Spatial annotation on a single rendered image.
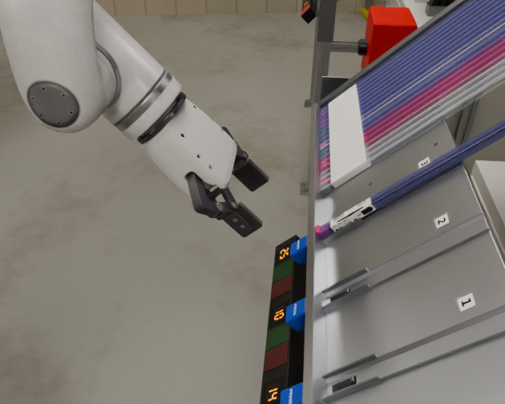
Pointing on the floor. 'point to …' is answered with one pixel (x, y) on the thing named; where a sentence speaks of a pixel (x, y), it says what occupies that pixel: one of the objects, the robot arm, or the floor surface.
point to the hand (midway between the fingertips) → (252, 202)
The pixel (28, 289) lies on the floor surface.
